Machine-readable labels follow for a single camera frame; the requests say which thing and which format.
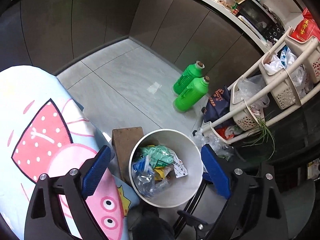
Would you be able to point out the green plastic bottle rear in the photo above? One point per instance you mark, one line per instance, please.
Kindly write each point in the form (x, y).
(191, 72)

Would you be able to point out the clear plastic bottle wrapper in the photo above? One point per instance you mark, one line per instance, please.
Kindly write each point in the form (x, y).
(148, 187)

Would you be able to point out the navy shopping bag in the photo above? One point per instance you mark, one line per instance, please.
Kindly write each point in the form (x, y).
(217, 105)

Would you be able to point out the red gift bag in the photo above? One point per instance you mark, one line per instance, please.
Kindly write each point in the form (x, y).
(306, 28)

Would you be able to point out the white fish snack wrapper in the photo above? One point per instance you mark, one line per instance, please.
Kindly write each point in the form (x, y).
(179, 169)

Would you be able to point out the dark kitchen cabinets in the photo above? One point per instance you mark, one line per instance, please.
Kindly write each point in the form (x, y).
(53, 34)

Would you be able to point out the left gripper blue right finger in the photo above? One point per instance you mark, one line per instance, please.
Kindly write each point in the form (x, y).
(215, 172)

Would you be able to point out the white plastic storage rack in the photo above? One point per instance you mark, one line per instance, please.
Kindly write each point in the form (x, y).
(280, 85)

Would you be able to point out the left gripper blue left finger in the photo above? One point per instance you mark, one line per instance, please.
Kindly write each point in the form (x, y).
(93, 170)

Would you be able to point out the black microwave oven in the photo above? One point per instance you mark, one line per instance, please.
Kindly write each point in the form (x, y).
(262, 20)

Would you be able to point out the green snack bag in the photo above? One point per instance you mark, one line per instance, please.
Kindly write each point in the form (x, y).
(159, 155)

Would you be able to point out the blue foil snack bag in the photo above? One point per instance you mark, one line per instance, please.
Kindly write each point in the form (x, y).
(142, 167)

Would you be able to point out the yellow snack wrapper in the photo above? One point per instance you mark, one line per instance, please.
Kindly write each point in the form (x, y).
(162, 172)

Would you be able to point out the brown cardboard piece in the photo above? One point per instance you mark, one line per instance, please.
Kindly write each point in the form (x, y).
(123, 142)

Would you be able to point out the green plastic bottle front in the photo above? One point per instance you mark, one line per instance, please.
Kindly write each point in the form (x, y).
(195, 91)

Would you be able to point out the white round trash bin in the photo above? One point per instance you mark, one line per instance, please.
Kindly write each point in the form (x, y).
(181, 189)

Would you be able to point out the green plastic bottle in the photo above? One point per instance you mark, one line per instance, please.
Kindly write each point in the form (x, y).
(195, 91)
(191, 72)

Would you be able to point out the blue cartoon pig tablecloth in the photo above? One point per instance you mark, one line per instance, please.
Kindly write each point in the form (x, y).
(43, 131)

